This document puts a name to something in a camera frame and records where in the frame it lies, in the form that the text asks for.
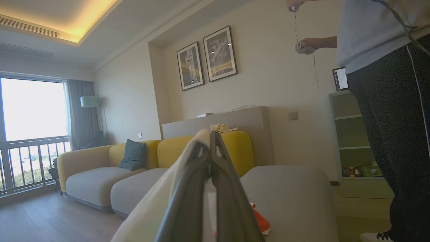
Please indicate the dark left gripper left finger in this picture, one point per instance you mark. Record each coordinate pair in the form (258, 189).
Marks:
(188, 201)

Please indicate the person's raised hand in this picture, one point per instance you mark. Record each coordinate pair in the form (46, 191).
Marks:
(294, 2)

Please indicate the grey curtain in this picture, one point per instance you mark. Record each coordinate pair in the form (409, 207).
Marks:
(80, 127)

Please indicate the person's light grey shirt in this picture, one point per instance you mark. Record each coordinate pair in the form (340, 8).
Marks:
(369, 33)

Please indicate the pale green shelf unit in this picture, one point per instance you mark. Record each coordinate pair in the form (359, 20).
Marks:
(352, 134)

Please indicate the white round handheld controller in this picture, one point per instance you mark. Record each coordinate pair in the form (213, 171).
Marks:
(304, 49)

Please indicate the large white wall outlet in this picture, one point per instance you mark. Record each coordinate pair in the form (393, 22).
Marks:
(293, 115)

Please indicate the dark patterned toy box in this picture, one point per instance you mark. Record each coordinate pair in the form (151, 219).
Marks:
(352, 172)

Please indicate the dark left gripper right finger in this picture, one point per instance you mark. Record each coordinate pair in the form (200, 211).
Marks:
(231, 208)

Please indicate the person's bare forearm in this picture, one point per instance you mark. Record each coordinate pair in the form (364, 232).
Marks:
(329, 42)

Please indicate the person's dark striped trousers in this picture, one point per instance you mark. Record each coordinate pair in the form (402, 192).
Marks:
(393, 134)

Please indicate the yellow and grey sofa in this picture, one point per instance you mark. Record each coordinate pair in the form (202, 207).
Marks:
(90, 181)

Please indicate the green toy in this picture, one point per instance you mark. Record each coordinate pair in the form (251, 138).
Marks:
(373, 169)

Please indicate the pale yellow cloth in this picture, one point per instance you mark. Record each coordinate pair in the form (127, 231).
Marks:
(221, 128)

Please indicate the dark balcony chair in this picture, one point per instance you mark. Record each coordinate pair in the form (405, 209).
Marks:
(54, 173)

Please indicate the laptop on cabinet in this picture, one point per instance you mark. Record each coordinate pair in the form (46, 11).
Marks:
(341, 79)

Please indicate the small framed black picture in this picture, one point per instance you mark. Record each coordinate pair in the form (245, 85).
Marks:
(190, 66)

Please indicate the floor lamp pale shade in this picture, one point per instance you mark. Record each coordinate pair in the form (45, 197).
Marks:
(89, 101)

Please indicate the person's hand holding round controller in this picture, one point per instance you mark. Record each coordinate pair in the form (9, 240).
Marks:
(314, 42)

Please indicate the large framed black picture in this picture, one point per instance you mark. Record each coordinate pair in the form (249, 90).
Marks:
(220, 53)

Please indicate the white cloth garment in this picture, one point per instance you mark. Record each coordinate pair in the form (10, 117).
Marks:
(151, 215)

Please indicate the dark balcony railing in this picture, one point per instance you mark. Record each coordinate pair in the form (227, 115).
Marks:
(33, 139)

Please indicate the red jersey garment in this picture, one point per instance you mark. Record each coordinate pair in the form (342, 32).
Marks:
(262, 222)

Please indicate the flat white box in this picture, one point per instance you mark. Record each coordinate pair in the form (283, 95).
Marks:
(205, 115)

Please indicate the ceiling air vent grille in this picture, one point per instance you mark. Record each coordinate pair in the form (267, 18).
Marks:
(30, 27)

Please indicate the dark blue-grey cushion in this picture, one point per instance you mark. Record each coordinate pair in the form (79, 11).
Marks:
(133, 154)

